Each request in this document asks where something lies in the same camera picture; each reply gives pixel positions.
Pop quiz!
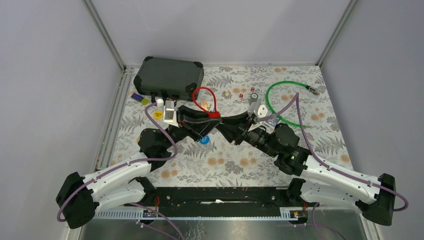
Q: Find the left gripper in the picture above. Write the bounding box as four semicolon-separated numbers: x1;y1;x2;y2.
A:
162;106;223;151

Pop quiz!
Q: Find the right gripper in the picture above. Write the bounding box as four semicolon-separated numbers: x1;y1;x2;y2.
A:
215;109;279;158

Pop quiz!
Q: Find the red cable lock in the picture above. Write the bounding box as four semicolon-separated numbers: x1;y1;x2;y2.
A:
192;86;222;119

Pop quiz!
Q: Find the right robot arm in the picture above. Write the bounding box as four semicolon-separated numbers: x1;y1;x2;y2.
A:
177;109;396;226

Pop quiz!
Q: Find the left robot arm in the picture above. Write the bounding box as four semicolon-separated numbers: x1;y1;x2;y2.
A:
55;104;220;229

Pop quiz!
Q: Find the blue small blind chip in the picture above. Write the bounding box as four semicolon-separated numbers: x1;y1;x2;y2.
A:
199;135;211;145

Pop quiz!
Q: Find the yellow big blind chip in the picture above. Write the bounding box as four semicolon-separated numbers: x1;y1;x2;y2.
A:
153;110;164;120

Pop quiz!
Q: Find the grey patterned cylinder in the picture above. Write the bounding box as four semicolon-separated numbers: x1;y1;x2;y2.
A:
248;92;259;105

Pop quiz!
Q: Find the blue-backed playing card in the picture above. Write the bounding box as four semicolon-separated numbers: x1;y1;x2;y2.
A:
264;118;280;128

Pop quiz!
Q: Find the yellow-green toy brick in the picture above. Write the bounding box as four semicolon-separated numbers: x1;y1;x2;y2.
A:
140;98;149;106

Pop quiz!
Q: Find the dark green carrying case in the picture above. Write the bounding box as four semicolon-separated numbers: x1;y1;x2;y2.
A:
133;56;204;101

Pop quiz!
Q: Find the blue toy brick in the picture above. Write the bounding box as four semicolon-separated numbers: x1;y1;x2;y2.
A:
130;93;144;102

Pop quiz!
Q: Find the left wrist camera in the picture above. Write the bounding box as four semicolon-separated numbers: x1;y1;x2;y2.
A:
162;100;179;127

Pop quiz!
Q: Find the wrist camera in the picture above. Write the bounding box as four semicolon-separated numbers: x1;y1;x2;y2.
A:
247;101;268;126
162;100;179;127

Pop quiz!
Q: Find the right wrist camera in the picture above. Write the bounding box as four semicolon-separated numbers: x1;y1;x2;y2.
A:
247;101;268;126

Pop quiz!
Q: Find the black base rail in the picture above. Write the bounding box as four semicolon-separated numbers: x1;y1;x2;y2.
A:
124;176;312;220

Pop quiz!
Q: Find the green cable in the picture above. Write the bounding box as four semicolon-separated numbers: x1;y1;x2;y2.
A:
264;80;322;128

